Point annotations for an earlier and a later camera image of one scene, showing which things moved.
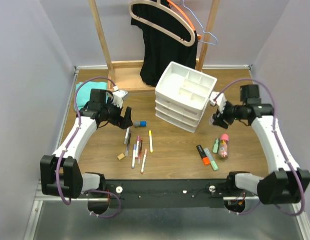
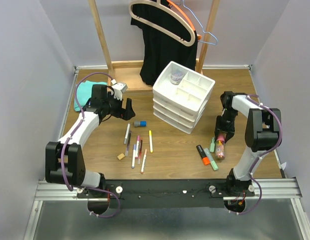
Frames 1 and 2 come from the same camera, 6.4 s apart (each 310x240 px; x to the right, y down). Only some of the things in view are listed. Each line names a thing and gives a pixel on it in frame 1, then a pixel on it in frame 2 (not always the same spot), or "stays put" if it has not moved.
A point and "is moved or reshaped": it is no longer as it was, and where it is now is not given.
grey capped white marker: x=126 y=134 stays put
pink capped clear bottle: x=223 y=146 is moved or reshaped
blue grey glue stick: x=140 y=124 stays put
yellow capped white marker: x=150 y=142 stays put
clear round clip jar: x=211 y=121 -> x=176 y=76
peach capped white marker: x=143 y=164 stays put
